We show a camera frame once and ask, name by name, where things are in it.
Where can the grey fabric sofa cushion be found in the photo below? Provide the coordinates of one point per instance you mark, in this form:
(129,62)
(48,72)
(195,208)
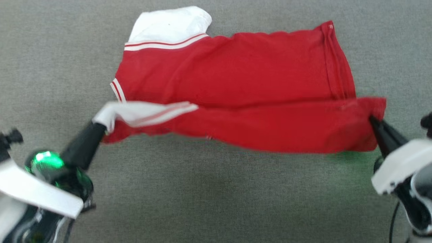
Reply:
(216,202)

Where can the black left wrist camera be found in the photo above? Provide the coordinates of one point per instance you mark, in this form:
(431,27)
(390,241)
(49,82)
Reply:
(10,141)

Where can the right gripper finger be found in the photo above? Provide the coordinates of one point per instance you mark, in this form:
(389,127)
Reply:
(388,138)

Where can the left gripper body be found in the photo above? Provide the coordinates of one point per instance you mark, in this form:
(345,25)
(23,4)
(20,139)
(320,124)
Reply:
(67,175)

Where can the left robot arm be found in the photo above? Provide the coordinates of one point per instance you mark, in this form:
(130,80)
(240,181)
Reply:
(30,226)

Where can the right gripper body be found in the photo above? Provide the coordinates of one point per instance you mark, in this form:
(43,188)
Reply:
(420,202)

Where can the red and white jersey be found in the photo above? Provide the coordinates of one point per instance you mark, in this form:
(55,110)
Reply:
(236,74)

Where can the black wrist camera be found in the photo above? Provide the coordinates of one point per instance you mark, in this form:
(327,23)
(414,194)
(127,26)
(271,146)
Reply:
(10,141)
(428,125)

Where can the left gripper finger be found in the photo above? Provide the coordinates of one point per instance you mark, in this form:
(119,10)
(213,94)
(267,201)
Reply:
(84,145)

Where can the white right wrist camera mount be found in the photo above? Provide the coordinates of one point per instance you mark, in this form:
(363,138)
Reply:
(401,162)

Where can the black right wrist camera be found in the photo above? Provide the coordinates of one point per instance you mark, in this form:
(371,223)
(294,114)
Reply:
(428,125)

